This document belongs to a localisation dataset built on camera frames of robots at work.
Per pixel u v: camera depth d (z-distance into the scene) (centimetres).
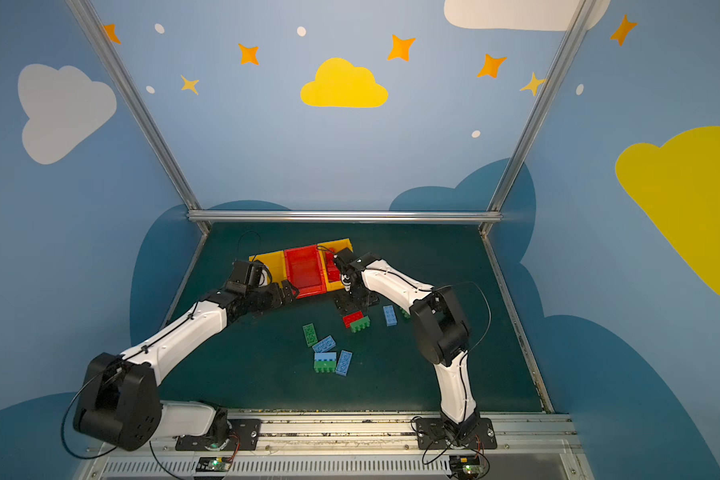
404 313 96
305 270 103
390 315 96
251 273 69
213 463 71
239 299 63
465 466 71
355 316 94
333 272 101
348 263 75
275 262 103
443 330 52
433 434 74
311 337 91
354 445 74
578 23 71
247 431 75
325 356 85
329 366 84
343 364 88
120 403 41
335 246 108
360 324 93
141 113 86
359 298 80
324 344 90
